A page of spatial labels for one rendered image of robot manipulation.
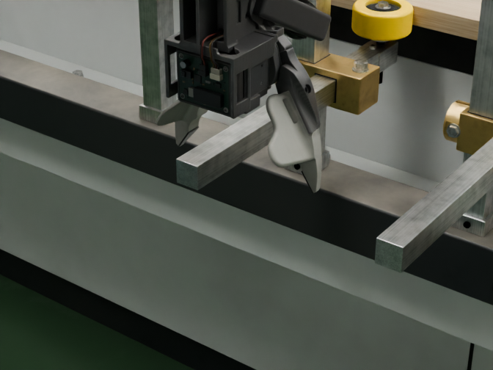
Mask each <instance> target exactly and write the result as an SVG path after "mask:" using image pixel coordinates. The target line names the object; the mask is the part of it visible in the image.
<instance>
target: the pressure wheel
mask: <svg viewBox="0 0 493 370"><path fill-rule="evenodd" d="M412 19H413V6H412V5H411V4H410V3H409V2H407V1H405V0H358V1H356V2H355V3H354V5H353V8H352V22H351V28H352V30H353V32H354V33H355V34H357V35H359V36H360V37H363V38H366V39H369V40H373V41H376V44H377V45H384V44H385V42H387V41H390V40H399V39H401V38H404V37H406V36H408V35H409V34H410V33H411V31H412ZM382 79H383V71H382V72H381V73H380V74H379V83H380V84H381V83H382Z"/></svg>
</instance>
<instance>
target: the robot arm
mask: <svg viewBox="0 0 493 370"><path fill-rule="evenodd" d="M179 11H180V31H179V32H178V33H176V34H174V35H172V36H170V37H168V38H166V39H164V58H165V77H166V97H167V98H170V97H172V96H174V95H176V94H178V100H176V101H175V102H174V103H173V104H171V105H170V106H168V107H167V108H166V109H165V110H164V111H163V112H162V113H161V114H160V115H159V116H158V118H157V120H156V124H157V125H158V126H162V125H165V124H168V123H173V122H175V139H176V144H177V145H178V146H179V147H180V146H181V145H183V144H184V143H185V142H186V141H187V139H188V138H189V137H190V136H191V135H192V134H193V133H194V132H195V131H196V130H197V129H198V128H199V126H198V125H199V121H200V118H201V116H202V115H203V114H205V113H206V112H207V111H208V110H209V111H212V112H215V113H218V114H221V115H225V116H228V117H231V118H232V119H235V118H237V117H238V116H240V115H242V114H247V113H249V112H251V111H252V110H253V109H256V108H257V107H259V106H260V98H261V97H263V96H264V95H266V94H267V93H268V90H269V89H271V86H272V84H274V83H276V84H275V85H276V88H277V93H278V94H273V95H270V96H269V97H268V98H267V99H266V111H267V113H268V115H269V117H270V120H271V122H272V125H273V128H274V131H273V134H272V136H271V139H270V142H269V145H268V152H269V155H270V158H271V160H272V161H273V163H274V164H275V165H277V166H278V167H287V166H291V165H294V164H300V163H301V166H302V171H301V172H302V175H303V176H304V179H305V181H306V182H307V185H308V186H309V188H310V190H311V192H312V193H315V192H317V191H318V190H319V189H320V186H321V171H322V151H321V135H320V131H319V128H320V125H321V123H320V118H319V113H318V106H317V101H316V96H315V90H314V87H313V83H312V82H311V80H310V77H309V75H308V73H307V71H306V70H305V69H304V67H303V65H302V64H301V63H300V61H299V60H298V59H297V57H296V55H295V52H294V50H293V47H291V46H292V44H291V42H290V41H289V40H288V39H287V37H289V38H291V39H294V40H302V39H307V37H309V38H312V39H314V40H318V41H322V40H324V39H325V37H326V33H327V31H328V28H329V25H330V22H331V16H330V15H328V14H326V13H325V12H321V11H320V10H317V7H315V5H314V4H313V3H312V2H311V1H309V0H179ZM286 36H287V37H286ZM175 52H176V54H177V76H178V79H176V80H174V81H172V82H171V66H170V55H171V54H174V53H175Z"/></svg>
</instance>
